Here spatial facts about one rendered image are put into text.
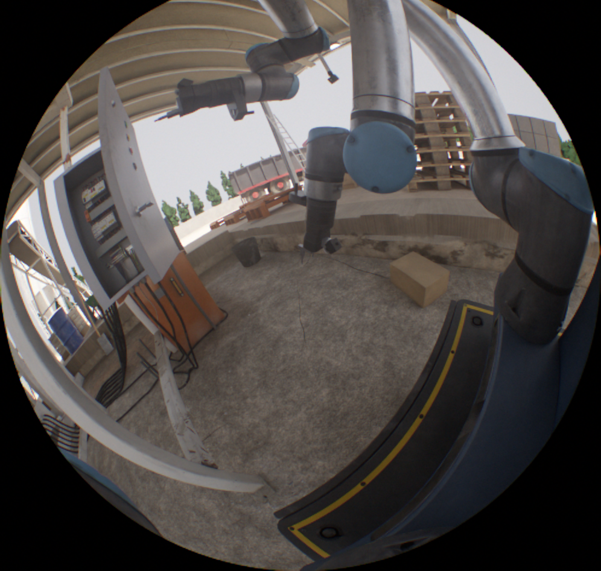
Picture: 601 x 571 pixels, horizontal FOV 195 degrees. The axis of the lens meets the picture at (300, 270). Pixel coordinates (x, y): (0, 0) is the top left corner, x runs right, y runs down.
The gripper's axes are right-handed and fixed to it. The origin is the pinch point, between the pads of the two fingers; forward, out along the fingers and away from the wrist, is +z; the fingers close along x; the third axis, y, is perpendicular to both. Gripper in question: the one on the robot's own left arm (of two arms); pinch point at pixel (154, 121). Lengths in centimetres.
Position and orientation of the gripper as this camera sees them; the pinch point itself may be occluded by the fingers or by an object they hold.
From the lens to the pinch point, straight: 46.6
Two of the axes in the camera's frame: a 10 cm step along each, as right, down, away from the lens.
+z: -7.7, 5.1, -3.8
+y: -3.3, -8.3, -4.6
